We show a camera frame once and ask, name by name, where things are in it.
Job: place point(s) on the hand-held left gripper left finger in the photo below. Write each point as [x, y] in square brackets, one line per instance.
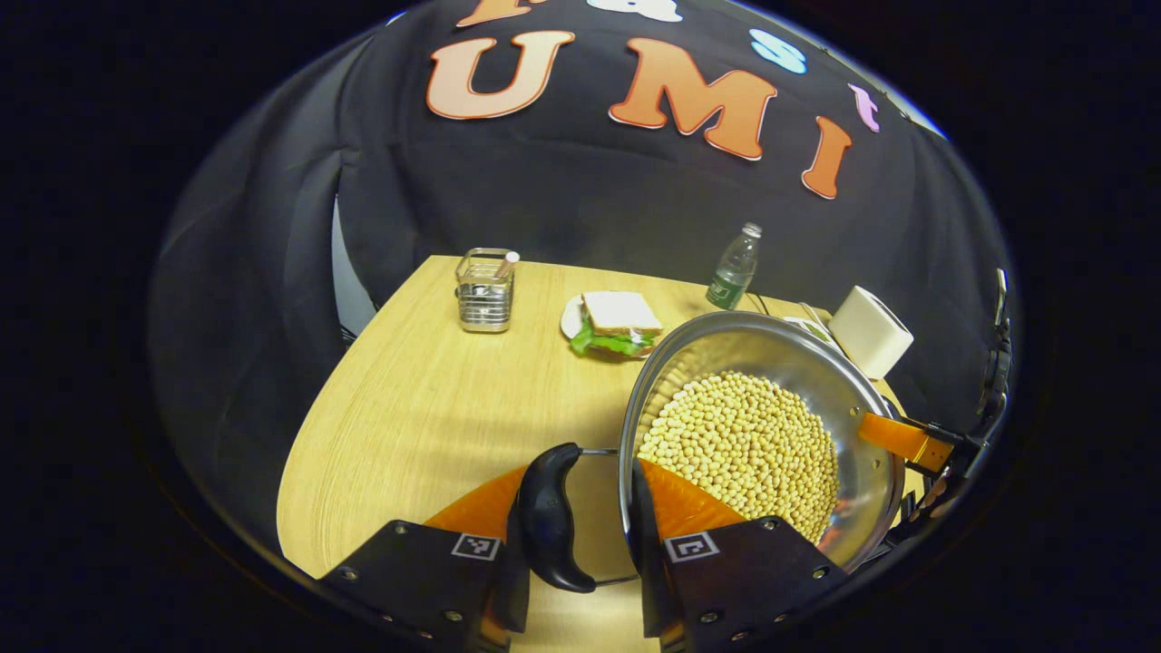
[512, 599]

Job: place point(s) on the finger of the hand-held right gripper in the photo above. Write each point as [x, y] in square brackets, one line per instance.
[902, 440]

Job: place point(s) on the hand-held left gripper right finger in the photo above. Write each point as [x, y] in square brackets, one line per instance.
[646, 580]

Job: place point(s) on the pile of yellow soybeans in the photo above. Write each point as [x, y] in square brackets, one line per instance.
[744, 444]

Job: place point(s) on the printed paper card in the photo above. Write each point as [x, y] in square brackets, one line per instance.
[805, 325]

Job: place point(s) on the clear plastic water bottle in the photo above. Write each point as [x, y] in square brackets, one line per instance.
[733, 272]

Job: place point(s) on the sandwich with lettuce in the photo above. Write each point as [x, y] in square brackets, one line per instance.
[621, 313]

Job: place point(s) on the wooden stick in holder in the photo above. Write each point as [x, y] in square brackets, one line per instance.
[505, 266]

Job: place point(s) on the black backdrop cloth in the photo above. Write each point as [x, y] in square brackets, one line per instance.
[272, 272]

